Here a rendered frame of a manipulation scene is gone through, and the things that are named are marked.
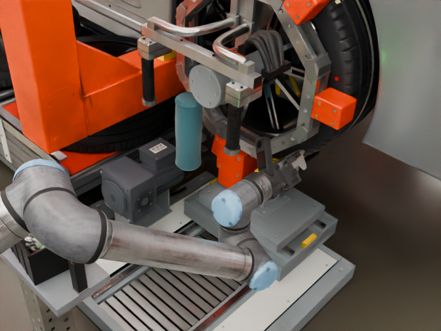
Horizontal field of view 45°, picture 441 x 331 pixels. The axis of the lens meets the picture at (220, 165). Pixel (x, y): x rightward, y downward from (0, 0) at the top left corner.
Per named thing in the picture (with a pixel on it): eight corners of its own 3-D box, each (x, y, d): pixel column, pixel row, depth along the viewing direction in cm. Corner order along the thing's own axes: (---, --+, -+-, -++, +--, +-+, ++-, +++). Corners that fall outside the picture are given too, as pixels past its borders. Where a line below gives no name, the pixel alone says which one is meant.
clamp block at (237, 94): (262, 96, 138) (264, 78, 135) (239, 109, 133) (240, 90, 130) (247, 88, 141) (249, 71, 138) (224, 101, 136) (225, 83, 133)
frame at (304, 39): (311, 175, 166) (344, 3, 132) (298, 184, 162) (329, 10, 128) (188, 106, 194) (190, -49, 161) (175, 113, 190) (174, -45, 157)
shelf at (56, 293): (111, 282, 149) (110, 274, 147) (58, 318, 139) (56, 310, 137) (27, 206, 171) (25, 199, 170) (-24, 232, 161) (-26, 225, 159)
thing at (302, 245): (334, 234, 216) (338, 217, 210) (279, 284, 195) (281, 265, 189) (241, 177, 242) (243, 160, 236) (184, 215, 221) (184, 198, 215)
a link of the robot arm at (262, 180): (234, 181, 155) (254, 173, 147) (245, 174, 157) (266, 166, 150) (249, 208, 155) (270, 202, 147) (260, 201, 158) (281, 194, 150)
